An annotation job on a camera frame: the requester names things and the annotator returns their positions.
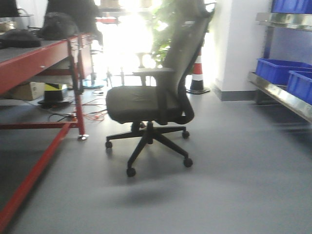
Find dark blue bin left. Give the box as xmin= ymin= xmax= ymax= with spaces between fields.
xmin=255 ymin=58 xmax=312 ymax=86

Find dark blue bin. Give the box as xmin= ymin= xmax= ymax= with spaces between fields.
xmin=255 ymin=58 xmax=312 ymax=86
xmin=286 ymin=71 xmax=312 ymax=105

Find dark blue bin right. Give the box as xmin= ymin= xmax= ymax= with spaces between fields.
xmin=286 ymin=71 xmax=312 ymax=105

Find black office chair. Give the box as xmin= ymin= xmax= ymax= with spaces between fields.
xmin=105 ymin=0 xmax=212 ymax=177

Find red white traffic cone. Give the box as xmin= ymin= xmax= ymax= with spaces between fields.
xmin=186 ymin=49 xmax=210 ymax=95

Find red metal workbench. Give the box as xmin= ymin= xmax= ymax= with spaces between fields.
xmin=0 ymin=33 xmax=95 ymax=234

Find green potted plant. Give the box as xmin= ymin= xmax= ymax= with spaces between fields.
xmin=151 ymin=0 xmax=182 ymax=68

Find steel shelf rack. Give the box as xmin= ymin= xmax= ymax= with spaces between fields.
xmin=249 ymin=13 xmax=312 ymax=122

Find cardboard box under bench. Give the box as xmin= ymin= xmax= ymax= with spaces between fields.
xmin=9 ymin=82 xmax=45 ymax=100

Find black bag on bench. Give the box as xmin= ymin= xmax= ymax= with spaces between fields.
xmin=37 ymin=12 xmax=79 ymax=40

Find orange cable on floor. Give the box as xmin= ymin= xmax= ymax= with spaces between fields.
xmin=73 ymin=97 xmax=109 ymax=122

